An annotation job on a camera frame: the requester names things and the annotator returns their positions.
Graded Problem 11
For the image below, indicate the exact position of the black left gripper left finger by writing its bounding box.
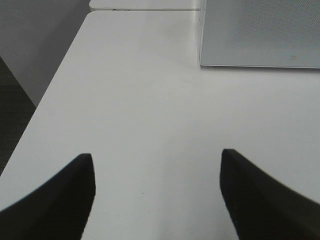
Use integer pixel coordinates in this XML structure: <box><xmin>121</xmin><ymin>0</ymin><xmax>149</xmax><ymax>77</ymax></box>
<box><xmin>0</xmin><ymin>153</ymin><xmax>96</xmax><ymax>240</ymax></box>

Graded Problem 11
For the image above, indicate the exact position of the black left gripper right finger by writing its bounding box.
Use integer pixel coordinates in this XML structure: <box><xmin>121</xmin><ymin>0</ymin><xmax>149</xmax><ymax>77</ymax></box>
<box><xmin>219</xmin><ymin>149</ymin><xmax>320</xmax><ymax>240</ymax></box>

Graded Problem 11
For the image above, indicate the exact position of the white microwave door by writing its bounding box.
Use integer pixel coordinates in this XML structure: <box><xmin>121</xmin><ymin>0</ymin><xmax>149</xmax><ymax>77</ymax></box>
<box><xmin>200</xmin><ymin>0</ymin><xmax>320</xmax><ymax>69</ymax></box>

